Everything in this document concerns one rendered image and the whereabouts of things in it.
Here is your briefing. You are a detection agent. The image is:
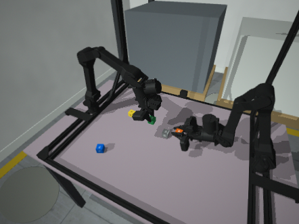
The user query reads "green block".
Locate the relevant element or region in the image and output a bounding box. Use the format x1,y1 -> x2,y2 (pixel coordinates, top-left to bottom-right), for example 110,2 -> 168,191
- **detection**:
147,115 -> 156,125

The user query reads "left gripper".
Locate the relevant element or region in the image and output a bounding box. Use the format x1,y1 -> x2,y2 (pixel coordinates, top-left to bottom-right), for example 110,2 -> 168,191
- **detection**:
171,125 -> 204,152

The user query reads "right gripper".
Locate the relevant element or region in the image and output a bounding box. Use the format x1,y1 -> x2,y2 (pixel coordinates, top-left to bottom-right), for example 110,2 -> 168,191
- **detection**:
132,94 -> 157,122

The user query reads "yellow block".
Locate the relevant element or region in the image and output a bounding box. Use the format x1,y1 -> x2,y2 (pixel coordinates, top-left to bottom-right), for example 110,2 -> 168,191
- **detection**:
128,110 -> 135,117

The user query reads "blue block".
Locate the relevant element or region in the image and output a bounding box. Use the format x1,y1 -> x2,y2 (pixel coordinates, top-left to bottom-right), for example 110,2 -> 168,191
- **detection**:
96,144 -> 105,153

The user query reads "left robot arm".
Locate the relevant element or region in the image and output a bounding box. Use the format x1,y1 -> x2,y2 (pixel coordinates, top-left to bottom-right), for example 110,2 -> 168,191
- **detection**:
184,83 -> 276,175

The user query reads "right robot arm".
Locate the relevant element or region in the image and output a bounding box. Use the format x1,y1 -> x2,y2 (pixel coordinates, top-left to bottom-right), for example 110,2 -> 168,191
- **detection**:
77,46 -> 162,114

